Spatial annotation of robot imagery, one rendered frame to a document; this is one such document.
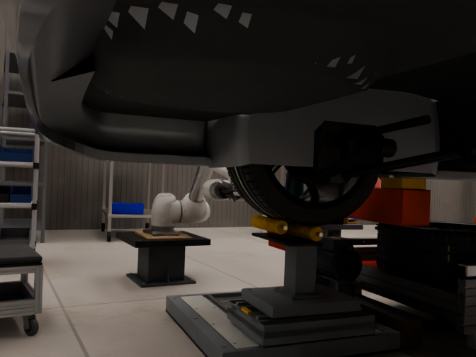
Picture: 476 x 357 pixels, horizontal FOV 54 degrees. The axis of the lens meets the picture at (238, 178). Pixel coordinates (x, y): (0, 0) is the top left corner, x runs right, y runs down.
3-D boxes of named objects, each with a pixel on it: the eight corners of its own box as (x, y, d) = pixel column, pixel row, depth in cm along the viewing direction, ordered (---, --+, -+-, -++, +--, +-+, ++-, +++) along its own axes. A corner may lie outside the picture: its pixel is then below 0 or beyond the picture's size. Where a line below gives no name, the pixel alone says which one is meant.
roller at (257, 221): (278, 235, 181) (279, 220, 181) (248, 227, 208) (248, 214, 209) (291, 234, 183) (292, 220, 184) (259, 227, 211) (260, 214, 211)
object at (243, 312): (263, 349, 168) (263, 322, 168) (227, 320, 201) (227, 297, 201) (374, 336, 187) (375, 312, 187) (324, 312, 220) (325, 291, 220)
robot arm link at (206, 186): (208, 178, 226) (233, 179, 231) (198, 178, 240) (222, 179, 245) (207, 200, 226) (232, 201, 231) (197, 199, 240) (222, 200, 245)
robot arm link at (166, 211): (148, 223, 317) (150, 191, 316) (173, 223, 324) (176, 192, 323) (153, 227, 302) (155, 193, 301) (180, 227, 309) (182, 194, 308)
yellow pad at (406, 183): (401, 188, 202) (401, 177, 202) (380, 188, 215) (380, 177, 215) (426, 190, 208) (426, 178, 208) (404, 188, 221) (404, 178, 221)
